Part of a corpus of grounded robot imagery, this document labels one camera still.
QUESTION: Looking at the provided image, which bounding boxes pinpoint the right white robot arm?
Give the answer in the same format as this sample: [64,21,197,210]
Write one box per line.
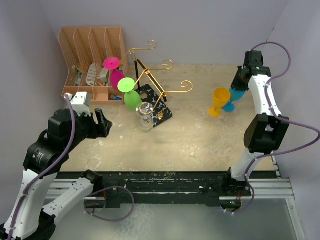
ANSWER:
[222,50,289,196]

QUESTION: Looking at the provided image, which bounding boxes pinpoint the small green white box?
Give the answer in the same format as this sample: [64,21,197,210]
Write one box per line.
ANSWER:
[97,67,110,84]

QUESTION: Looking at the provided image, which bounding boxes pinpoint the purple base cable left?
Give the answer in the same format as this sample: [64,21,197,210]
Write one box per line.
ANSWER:
[83,185,136,222]

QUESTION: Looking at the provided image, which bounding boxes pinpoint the yellow wine glass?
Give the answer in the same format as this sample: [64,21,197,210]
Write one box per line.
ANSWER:
[208,87,231,117]

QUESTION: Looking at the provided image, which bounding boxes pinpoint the green wine glass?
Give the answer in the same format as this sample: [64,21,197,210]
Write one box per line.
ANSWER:
[117,77,142,111]

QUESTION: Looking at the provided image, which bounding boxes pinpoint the gold wine glass rack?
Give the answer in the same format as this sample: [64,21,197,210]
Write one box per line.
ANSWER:
[119,39,194,128]

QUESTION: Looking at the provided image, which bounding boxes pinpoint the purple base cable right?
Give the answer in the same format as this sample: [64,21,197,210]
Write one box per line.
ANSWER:
[223,182,256,216]

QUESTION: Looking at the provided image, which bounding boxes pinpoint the pink wine glass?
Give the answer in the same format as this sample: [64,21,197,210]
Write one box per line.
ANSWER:
[103,56,125,91]

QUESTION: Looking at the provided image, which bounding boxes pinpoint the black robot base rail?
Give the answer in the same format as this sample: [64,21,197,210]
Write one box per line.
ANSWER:
[54,170,278,208]

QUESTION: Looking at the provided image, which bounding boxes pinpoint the blue wine glass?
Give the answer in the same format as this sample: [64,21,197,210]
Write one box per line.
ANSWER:
[222,88,246,113]

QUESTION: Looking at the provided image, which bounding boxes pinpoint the clear wine glass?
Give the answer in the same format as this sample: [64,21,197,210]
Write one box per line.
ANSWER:
[135,102,154,133]

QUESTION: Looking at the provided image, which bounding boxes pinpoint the blue grey glue stick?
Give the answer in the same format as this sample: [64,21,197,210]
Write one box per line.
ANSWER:
[109,94,122,101]

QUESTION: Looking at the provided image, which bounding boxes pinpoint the orange desk file organizer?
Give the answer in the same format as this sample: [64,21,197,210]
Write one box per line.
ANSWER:
[58,26,129,106]

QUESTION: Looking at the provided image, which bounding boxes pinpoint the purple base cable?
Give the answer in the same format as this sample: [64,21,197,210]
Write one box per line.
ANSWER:
[83,185,136,222]
[223,182,256,216]

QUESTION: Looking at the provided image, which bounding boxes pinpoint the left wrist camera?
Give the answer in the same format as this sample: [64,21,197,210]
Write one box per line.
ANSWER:
[63,91,92,117]

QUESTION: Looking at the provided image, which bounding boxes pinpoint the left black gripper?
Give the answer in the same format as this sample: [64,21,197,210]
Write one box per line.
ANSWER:
[65,107,113,151]

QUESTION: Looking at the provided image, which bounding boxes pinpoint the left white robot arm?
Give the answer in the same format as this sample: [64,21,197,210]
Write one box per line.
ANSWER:
[0,108,113,240]

